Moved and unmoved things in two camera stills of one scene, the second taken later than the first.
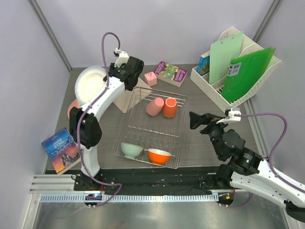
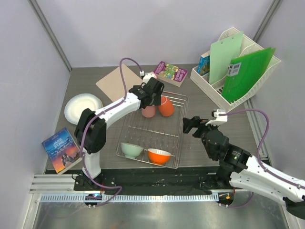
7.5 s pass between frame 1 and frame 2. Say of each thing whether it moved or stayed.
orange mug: moved
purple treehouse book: stayed
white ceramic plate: moved
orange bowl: stayed
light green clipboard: stayed
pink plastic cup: moved
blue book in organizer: stayed
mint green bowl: stayed
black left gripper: moved
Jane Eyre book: stayed
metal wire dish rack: stayed
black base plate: stayed
